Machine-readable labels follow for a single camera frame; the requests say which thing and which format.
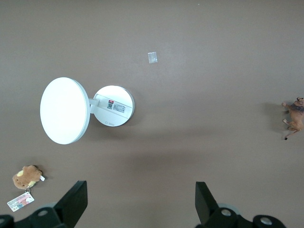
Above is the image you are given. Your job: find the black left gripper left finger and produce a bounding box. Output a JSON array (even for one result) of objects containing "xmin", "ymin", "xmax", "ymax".
[{"xmin": 0, "ymin": 180, "xmax": 88, "ymax": 228}]

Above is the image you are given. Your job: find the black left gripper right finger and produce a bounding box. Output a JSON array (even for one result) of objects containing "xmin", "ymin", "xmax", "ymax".
[{"xmin": 194, "ymin": 181, "xmax": 287, "ymax": 228}]

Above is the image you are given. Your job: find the brown lion statue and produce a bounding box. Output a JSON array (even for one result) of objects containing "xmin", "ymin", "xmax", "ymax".
[{"xmin": 281, "ymin": 96, "xmax": 304, "ymax": 141}]

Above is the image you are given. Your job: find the white round desk lamp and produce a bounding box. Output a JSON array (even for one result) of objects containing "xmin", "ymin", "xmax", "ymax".
[{"xmin": 39, "ymin": 76, "xmax": 135, "ymax": 145}]

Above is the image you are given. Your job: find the clear tape piece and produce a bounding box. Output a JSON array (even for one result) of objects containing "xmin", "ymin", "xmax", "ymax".
[{"xmin": 147, "ymin": 51, "xmax": 158, "ymax": 64}]

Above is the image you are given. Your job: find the printed keychain tag card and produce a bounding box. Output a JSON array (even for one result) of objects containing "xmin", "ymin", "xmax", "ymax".
[{"xmin": 7, "ymin": 191, "xmax": 35, "ymax": 211}]

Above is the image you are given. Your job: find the brown plush keychain toy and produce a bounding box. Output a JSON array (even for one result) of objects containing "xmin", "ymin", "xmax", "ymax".
[{"xmin": 12, "ymin": 165, "xmax": 46, "ymax": 190}]

